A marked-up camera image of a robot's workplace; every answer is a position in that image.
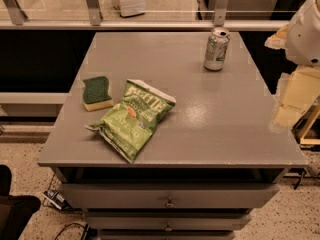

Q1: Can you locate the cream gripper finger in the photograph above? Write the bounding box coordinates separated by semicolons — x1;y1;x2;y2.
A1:
264;24;288;50

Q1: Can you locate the silver green 7up can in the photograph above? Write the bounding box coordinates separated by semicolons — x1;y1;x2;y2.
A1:
204;27;230;71

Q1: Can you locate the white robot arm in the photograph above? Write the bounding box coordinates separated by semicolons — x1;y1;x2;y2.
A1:
264;0;320;67

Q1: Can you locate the green jalapeno chip bag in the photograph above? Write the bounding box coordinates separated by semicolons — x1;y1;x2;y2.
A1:
86;79;176;163

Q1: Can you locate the yellow wooden stand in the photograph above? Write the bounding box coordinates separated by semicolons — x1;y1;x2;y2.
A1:
297;103;320;145

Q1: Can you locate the grey drawer cabinet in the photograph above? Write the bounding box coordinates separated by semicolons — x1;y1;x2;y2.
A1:
39;32;306;240

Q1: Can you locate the top drawer with knob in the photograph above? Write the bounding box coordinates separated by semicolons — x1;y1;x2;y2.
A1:
60;183;279;209

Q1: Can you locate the drawer with knob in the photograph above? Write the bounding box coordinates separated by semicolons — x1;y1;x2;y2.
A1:
60;183;279;209
84;212;251;231

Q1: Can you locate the green yellow sponge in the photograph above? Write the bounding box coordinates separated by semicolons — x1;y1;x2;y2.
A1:
83;76;114;111

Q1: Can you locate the power strip on floor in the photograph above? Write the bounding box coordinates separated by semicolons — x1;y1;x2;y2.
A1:
43;190;68;210

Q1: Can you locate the black chair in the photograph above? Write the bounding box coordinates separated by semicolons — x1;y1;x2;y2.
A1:
0;165;41;240

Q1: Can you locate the metal railing frame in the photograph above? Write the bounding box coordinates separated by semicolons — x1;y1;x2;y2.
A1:
0;0;320;32

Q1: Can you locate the black floor cable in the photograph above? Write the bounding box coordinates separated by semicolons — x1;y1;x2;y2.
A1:
53;221;91;240

